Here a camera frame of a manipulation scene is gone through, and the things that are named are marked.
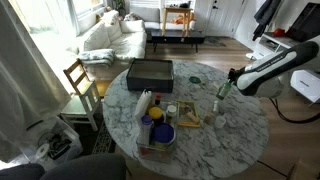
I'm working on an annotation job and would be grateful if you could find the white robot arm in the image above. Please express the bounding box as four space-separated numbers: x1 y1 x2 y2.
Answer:
228 37 320 98

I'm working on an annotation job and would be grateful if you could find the white paper bag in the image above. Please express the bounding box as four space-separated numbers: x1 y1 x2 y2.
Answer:
134 90 152 122

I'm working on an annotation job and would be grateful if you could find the dark hanging coat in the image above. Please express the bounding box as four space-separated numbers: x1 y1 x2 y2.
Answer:
252 0 281 41

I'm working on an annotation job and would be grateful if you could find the red cap sauce bottle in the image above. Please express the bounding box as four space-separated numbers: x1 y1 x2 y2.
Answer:
154 93 161 106

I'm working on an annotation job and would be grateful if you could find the clear plastic storage bin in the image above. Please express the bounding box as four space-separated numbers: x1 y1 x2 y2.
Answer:
19 116 83 170

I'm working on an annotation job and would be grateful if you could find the clear plastic cup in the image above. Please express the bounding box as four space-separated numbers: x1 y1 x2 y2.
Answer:
214 116 226 129

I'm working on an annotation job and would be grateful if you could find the dark blue open box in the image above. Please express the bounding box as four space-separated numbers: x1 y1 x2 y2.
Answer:
126 59 174 93

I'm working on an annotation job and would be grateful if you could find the wooden block under lid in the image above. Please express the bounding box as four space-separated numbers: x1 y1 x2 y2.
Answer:
200 80 206 86

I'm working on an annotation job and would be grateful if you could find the yellow lid jar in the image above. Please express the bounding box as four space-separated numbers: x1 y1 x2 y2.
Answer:
148 107 164 125

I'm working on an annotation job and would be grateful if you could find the white tube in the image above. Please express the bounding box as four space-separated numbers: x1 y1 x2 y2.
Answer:
213 100 219 113

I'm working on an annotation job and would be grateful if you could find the green hot sauce bottle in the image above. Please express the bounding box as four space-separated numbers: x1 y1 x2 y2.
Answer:
216 80 232 100

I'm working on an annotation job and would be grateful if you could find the small white lid jar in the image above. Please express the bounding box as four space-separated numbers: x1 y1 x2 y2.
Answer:
166 105 177 123

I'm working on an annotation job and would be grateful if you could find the grey blanket on couch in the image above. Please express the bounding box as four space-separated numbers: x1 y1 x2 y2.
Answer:
77 49 115 66

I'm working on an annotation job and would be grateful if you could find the black coffee table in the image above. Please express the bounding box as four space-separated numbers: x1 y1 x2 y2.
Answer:
151 29 205 49

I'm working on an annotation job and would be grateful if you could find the wooden white chair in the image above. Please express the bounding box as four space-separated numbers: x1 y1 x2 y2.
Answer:
60 60 101 131

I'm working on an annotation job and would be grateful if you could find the white squeeze bottle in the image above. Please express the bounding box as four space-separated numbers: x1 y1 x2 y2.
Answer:
138 115 153 145

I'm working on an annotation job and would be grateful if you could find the wooden side table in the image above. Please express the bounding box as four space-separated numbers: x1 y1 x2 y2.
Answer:
161 6 193 37

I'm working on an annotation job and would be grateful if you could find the green round lid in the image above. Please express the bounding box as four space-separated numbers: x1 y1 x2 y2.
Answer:
189 76 201 84

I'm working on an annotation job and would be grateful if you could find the blue lid container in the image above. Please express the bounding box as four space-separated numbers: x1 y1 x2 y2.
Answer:
151 123 175 149

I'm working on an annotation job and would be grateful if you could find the yellow framed picture book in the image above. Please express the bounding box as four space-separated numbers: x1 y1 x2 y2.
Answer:
176 100 200 127

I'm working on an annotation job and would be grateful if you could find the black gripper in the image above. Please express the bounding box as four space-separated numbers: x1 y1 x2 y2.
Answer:
228 68 239 82

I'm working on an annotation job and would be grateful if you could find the white couch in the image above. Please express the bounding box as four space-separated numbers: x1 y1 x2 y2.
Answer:
67 10 147 70

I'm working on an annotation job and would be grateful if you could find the white shelf unit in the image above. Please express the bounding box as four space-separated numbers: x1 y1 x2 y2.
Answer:
246 32 298 60

